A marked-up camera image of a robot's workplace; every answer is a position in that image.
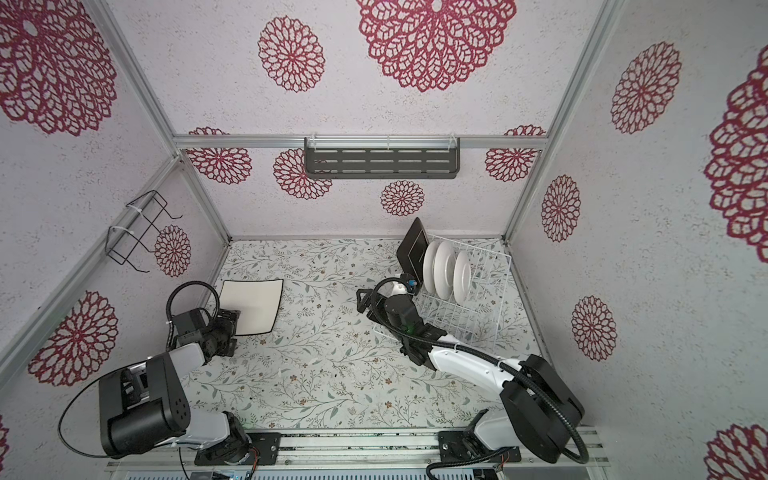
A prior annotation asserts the white square plate black rim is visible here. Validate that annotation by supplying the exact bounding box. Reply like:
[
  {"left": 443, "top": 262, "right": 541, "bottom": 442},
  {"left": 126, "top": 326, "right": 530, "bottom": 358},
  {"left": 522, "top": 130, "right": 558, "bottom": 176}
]
[{"left": 220, "top": 279, "right": 284, "bottom": 336}]

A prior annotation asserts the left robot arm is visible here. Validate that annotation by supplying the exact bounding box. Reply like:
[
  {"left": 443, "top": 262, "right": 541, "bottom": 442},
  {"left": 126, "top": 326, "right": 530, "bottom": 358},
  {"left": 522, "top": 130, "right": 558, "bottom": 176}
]
[{"left": 98, "top": 308, "right": 253, "bottom": 466}]

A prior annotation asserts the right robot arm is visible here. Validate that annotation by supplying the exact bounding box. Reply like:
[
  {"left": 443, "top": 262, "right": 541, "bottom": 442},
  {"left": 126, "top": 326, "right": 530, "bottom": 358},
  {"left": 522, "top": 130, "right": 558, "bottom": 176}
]
[{"left": 356, "top": 277, "right": 590, "bottom": 477}]

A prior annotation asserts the white round plate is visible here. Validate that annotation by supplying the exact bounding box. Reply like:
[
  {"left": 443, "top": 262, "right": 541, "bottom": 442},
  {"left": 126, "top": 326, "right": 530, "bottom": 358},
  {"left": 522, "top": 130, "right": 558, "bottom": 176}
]
[
  {"left": 422, "top": 240, "right": 441, "bottom": 295},
  {"left": 433, "top": 241, "right": 456, "bottom": 300},
  {"left": 453, "top": 251, "right": 472, "bottom": 305}
]

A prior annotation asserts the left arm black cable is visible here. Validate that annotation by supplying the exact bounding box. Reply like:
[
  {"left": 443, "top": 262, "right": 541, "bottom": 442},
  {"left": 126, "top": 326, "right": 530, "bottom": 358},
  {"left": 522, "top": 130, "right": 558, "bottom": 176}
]
[{"left": 57, "top": 280, "right": 222, "bottom": 460}]

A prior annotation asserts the white wire dish rack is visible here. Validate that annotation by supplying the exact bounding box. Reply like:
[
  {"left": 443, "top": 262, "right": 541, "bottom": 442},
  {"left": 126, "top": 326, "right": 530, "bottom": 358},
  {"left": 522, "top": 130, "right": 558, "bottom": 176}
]
[{"left": 378, "top": 234, "right": 514, "bottom": 349}]

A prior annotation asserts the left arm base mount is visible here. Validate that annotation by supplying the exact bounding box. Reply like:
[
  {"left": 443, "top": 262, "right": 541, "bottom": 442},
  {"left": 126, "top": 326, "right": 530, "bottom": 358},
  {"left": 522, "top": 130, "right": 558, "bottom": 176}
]
[{"left": 194, "top": 432, "right": 282, "bottom": 466}]

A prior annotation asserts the black wire wall basket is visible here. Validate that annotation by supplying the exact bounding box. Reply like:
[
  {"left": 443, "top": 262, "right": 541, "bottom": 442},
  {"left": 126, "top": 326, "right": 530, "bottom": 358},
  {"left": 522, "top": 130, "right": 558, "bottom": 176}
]
[{"left": 104, "top": 189, "right": 182, "bottom": 274}]

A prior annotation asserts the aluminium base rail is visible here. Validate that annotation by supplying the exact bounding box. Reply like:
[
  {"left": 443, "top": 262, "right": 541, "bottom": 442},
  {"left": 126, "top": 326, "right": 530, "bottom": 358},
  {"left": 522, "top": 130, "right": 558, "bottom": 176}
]
[{"left": 101, "top": 427, "right": 610, "bottom": 479}]

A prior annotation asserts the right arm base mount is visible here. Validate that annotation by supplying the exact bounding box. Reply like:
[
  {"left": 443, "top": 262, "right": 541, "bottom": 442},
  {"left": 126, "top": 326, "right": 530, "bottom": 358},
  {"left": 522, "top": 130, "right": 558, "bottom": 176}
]
[{"left": 437, "top": 430, "right": 522, "bottom": 465}]

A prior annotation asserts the dark grey wall shelf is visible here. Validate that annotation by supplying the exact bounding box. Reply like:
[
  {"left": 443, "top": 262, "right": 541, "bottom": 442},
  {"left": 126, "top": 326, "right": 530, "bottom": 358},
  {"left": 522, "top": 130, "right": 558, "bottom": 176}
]
[{"left": 303, "top": 137, "right": 461, "bottom": 180}]

